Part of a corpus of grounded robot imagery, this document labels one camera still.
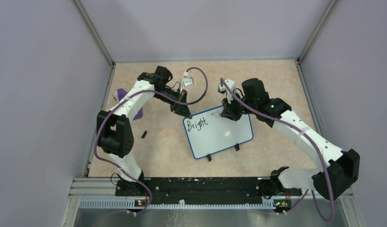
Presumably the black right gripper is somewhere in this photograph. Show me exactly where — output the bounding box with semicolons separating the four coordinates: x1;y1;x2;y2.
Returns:
221;91;256;122

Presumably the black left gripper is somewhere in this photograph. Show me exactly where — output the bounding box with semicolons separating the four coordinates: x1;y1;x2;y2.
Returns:
153;87;192;119

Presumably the blue framed whiteboard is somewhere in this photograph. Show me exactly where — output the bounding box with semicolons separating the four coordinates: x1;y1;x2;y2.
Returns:
183;105;254;159

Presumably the purple whiteboard eraser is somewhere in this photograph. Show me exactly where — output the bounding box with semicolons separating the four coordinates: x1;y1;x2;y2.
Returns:
116;88;145;122

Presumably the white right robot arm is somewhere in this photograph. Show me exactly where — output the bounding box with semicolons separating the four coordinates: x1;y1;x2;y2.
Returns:
218;78;360;200

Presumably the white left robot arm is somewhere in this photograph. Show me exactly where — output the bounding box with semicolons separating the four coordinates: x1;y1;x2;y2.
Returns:
97;66;192;195

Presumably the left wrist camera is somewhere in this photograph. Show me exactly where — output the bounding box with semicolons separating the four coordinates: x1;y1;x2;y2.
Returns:
179;71;194;92

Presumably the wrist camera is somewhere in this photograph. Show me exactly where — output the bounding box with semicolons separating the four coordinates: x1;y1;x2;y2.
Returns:
218;79;236;104
179;71;194;92

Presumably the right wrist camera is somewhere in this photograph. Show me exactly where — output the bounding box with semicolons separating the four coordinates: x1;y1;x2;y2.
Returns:
218;79;236;104

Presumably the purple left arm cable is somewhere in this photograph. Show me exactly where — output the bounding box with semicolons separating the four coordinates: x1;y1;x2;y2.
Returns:
93;67;209;217

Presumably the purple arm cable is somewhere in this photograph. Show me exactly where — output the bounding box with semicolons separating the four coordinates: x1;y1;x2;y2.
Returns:
93;67;209;217
220;78;336;223

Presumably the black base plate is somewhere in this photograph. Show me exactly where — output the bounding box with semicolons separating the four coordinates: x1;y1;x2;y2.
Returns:
115;177;302;205

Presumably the white slotted cable duct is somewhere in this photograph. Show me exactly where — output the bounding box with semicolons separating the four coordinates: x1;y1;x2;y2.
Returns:
79;199;275;210

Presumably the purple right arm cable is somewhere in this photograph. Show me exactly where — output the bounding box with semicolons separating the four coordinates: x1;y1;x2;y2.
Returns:
220;78;336;223

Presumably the aluminium frame rail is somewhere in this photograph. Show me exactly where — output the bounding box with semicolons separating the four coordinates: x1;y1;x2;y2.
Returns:
62;177;366;227

